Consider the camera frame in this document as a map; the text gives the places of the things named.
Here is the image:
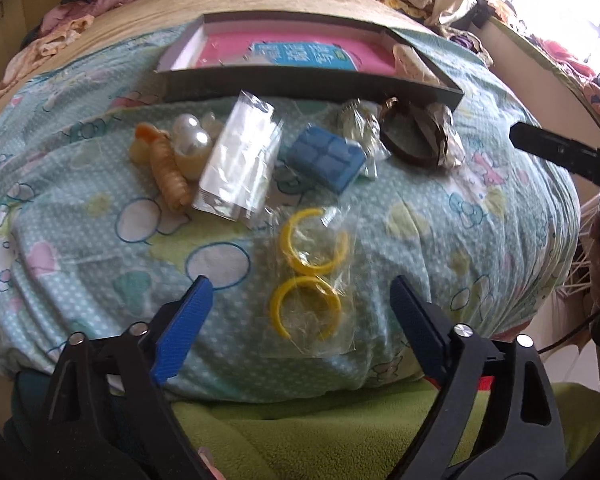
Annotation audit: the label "orange spiral hair tie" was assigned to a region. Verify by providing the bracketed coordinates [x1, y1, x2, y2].
[130, 122, 193, 211]

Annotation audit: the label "silver foil packet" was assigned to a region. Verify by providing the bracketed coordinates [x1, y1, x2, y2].
[420, 102, 463, 168]

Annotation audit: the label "colourful clothes by window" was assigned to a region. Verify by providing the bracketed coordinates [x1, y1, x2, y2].
[490, 0, 600, 111]

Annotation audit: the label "bagged yellow hoop earrings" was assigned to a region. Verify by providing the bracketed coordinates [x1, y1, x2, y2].
[257, 205, 361, 361]

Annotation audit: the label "pink book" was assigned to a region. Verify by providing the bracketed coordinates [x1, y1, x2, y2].
[192, 30, 398, 78]

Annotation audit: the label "dark cardboard box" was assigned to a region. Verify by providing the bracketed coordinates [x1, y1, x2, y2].
[154, 11, 465, 111]

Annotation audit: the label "clear plastic packet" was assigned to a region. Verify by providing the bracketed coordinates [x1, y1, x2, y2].
[192, 91, 283, 221]

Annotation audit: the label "beige bed sheet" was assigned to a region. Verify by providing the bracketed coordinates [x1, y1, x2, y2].
[0, 0, 431, 126]

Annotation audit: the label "pearl hair clip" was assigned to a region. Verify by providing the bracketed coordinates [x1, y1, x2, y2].
[172, 112, 226, 181]

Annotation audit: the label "cream pink garment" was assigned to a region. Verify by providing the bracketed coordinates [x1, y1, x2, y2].
[0, 12, 96, 103]

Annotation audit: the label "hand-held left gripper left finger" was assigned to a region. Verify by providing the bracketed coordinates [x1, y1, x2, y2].
[37, 275, 216, 480]

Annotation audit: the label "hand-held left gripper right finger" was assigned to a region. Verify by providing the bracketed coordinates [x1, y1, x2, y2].
[389, 275, 568, 480]

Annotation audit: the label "white drying rack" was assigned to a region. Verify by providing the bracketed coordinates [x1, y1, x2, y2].
[555, 195, 600, 311]

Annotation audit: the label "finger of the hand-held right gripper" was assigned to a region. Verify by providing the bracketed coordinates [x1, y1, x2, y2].
[509, 121, 600, 191]

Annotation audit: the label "black cable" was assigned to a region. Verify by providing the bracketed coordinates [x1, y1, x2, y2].
[537, 305, 600, 356]

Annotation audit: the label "teal cartoon print blanket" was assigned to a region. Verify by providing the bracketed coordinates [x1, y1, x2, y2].
[0, 20, 581, 406]

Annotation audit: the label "blue square hair clip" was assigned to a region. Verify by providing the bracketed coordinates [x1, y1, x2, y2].
[285, 124, 368, 195]

